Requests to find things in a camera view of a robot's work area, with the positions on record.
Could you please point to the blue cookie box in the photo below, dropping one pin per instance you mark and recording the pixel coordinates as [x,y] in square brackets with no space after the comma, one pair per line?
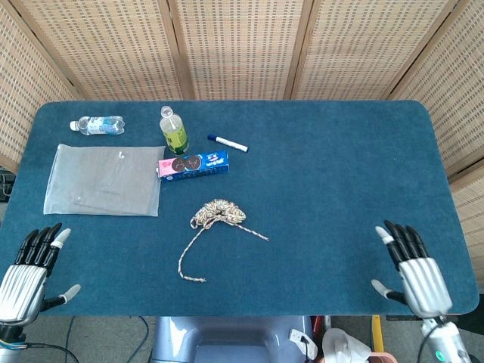
[196,166]

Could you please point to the grey folded cloth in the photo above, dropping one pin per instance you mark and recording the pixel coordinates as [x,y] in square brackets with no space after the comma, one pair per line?
[102,181]

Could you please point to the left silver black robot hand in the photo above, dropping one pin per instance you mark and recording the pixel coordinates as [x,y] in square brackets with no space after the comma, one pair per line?
[22,285]

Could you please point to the yellow post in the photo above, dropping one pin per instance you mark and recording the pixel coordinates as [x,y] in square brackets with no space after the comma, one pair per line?
[377,334]

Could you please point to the pink bin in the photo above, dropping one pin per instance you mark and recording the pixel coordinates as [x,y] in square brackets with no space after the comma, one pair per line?
[382,358]

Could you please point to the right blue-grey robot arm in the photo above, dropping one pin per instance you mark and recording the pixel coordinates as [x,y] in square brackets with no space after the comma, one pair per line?
[448,346]

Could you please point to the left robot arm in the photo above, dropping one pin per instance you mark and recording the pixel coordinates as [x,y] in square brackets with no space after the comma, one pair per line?
[9,340]

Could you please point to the blue-grey robot torso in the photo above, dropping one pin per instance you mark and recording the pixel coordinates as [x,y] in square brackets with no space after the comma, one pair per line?
[227,340]

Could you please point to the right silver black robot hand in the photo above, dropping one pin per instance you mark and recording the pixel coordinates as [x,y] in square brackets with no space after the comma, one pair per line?
[423,283]

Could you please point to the white blue marker pen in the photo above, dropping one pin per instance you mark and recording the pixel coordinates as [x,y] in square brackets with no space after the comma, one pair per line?
[228,143]

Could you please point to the green tea bottle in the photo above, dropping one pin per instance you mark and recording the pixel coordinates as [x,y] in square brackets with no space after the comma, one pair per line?
[174,134]

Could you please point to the clear water bottle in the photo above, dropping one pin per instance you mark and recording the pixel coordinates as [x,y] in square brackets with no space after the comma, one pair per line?
[100,126]

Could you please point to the woven wooden folding screen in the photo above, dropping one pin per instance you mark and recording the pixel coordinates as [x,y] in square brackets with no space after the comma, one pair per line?
[242,45]

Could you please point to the white plastic bag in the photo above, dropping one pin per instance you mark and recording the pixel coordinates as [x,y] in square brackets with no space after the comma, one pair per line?
[342,346]

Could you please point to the blue table mat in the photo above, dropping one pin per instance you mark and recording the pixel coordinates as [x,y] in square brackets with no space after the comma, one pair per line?
[321,181]

